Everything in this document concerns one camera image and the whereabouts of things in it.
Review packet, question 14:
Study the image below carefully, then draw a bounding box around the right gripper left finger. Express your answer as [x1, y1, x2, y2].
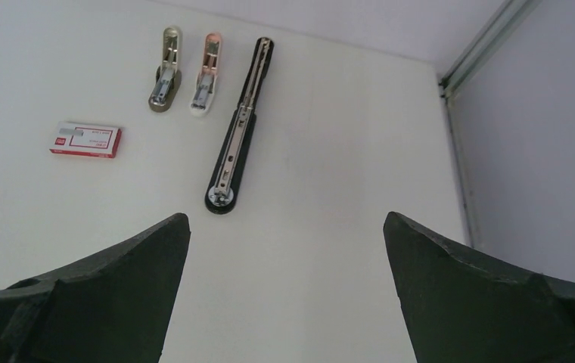
[0, 213, 191, 362]

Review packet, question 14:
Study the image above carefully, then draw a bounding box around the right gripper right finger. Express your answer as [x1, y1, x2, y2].
[383, 212, 575, 362]

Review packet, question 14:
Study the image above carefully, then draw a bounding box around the staple box red white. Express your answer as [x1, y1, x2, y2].
[49, 122, 123, 159]

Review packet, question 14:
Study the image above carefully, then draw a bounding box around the grey small stapler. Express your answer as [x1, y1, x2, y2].
[148, 26, 182, 113]

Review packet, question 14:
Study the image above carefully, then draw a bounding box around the pink and white stapler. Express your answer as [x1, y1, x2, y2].
[189, 33, 222, 117]

